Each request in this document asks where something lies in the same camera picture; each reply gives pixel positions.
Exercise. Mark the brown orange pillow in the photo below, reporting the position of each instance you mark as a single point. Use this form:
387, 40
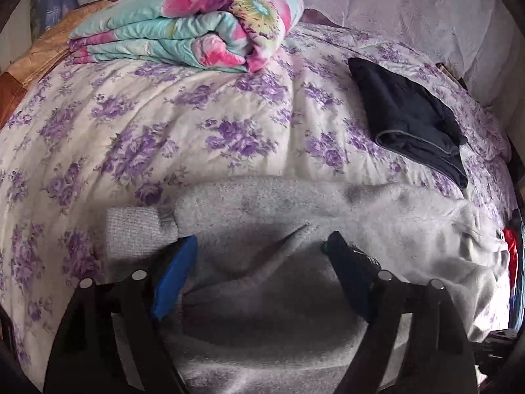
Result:
45, 49

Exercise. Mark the folded teal pink floral quilt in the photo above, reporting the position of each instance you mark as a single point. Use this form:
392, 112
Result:
184, 24

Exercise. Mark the dark navy folded pants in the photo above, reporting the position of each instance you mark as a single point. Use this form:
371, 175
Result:
406, 119

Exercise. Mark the red cloth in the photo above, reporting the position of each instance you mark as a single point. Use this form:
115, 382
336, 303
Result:
510, 250

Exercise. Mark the grey knitted sweater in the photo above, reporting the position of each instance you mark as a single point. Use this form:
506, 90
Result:
287, 221

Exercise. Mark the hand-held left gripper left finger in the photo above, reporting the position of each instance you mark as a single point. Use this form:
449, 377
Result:
174, 279

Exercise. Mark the purple floral bedspread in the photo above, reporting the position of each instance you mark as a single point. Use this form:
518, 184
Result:
164, 123

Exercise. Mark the black device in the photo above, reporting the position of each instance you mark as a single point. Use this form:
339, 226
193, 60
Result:
494, 349

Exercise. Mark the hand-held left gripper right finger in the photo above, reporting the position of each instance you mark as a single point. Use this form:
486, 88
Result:
348, 279

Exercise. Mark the wooden bed frame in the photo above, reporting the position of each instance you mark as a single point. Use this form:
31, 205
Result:
449, 73

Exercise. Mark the white lace wall cloth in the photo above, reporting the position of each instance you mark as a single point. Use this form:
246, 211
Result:
389, 4

